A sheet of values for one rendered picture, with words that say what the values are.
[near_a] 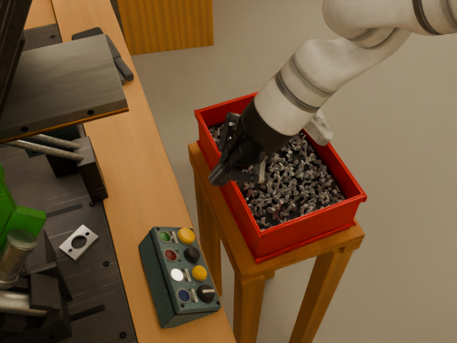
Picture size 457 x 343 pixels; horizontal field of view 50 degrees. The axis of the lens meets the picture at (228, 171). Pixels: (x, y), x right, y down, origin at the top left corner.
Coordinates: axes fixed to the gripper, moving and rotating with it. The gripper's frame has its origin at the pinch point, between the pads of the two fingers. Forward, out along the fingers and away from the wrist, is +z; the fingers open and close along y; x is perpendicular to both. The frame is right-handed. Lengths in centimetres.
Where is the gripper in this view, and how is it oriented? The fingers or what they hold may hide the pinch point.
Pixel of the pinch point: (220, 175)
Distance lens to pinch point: 72.7
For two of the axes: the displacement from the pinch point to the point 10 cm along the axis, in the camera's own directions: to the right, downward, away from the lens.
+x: 7.9, 1.0, 6.1
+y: 2.9, 8.1, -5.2
